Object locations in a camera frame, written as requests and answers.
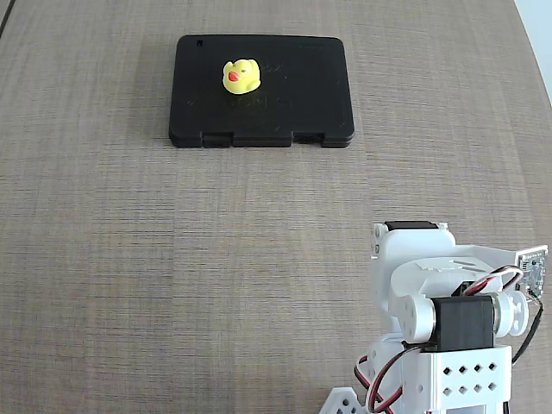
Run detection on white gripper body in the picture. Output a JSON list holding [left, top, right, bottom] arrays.
[[369, 221, 521, 303]]

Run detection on yellow rubber duck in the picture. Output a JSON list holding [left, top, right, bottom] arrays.
[[222, 58, 262, 96]]

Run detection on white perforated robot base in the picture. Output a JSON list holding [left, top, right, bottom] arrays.
[[321, 386, 367, 414]]

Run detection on black plastic flat case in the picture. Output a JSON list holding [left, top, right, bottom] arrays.
[[166, 34, 356, 150]]

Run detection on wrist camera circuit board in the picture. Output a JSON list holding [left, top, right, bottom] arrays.
[[516, 243, 552, 298]]

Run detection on red black servo wire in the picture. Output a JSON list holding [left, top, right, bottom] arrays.
[[354, 340, 422, 414]]

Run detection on black camera cable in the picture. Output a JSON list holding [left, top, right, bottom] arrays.
[[511, 291, 545, 364]]

